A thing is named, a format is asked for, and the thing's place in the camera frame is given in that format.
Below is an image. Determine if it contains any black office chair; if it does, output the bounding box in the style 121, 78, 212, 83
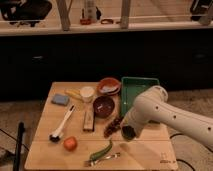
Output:
0, 0, 52, 27

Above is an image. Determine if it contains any white cup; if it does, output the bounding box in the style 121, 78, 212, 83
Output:
80, 86, 95, 102

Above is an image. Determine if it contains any wooden block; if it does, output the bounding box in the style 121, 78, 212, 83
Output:
83, 111, 94, 132

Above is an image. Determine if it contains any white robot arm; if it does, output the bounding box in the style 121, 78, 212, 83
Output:
121, 86, 213, 149

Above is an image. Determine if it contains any green plastic tray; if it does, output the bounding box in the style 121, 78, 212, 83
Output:
120, 77, 160, 117

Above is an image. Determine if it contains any orange bowl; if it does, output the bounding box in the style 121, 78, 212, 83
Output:
97, 77, 121, 95

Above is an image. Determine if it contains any yellow banana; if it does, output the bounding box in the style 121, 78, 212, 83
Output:
65, 90, 82, 100

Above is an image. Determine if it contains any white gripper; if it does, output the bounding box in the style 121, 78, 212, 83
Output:
120, 108, 144, 138

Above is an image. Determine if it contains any white dish brush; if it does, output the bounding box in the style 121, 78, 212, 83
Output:
49, 105, 75, 142

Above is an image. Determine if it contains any black cable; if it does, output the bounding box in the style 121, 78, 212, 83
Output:
169, 132, 213, 171

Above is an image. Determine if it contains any dark red grape bunch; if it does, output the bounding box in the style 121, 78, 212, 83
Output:
104, 117, 123, 138

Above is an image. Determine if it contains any blue sponge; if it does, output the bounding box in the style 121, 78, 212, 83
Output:
51, 94, 69, 106

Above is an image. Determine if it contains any dark red bowl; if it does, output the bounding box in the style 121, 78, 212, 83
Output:
93, 96, 115, 118

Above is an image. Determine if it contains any green chili pepper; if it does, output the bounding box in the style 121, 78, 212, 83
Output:
89, 140, 113, 161

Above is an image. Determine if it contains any dark green cup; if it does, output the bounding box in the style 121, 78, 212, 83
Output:
121, 126, 136, 141

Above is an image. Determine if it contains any orange tomato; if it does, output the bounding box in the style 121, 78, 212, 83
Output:
63, 136, 77, 151

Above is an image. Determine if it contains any black pole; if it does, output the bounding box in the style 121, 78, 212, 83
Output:
13, 122, 25, 171

